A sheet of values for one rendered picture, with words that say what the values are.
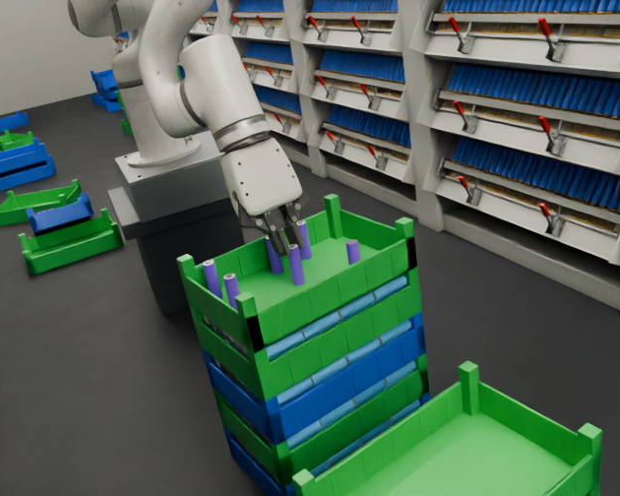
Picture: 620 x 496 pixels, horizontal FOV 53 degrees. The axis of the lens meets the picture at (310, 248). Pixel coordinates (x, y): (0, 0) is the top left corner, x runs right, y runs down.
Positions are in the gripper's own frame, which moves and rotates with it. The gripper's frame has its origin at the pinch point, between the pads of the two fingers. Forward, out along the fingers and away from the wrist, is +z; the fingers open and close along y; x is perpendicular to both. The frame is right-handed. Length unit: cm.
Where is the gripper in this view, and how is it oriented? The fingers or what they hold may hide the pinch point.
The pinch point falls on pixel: (286, 239)
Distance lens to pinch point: 95.3
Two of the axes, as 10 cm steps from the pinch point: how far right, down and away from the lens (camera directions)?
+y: -8.0, 3.7, -4.7
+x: 4.6, -1.4, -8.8
